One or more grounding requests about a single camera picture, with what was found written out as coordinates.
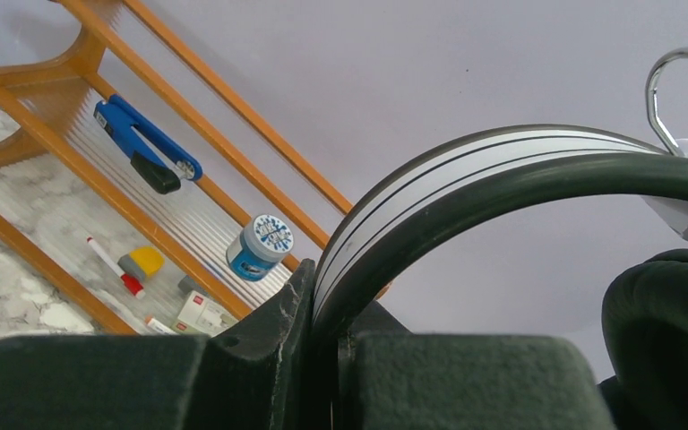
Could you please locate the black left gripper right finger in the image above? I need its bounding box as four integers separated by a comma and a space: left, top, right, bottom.
334, 303, 614, 429

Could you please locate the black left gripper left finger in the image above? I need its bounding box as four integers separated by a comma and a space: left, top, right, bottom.
0, 259, 315, 429

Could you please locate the white black gaming headset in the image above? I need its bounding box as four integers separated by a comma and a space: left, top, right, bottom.
305, 47, 688, 429

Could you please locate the small white red box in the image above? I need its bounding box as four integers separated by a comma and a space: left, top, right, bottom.
170, 291, 238, 337

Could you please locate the blue lidded jar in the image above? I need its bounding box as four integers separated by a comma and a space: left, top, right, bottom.
225, 214, 294, 281

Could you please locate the red white marker pen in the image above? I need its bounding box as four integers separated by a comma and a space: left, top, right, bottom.
86, 236, 145, 299

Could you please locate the yellow grey small object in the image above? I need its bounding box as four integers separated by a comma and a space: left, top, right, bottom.
117, 246, 165, 282

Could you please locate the wooden orange shelf rack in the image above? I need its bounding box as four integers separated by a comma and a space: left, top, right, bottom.
0, 1, 351, 334

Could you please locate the blue black hand tool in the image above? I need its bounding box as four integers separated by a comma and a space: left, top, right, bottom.
93, 94, 203, 194

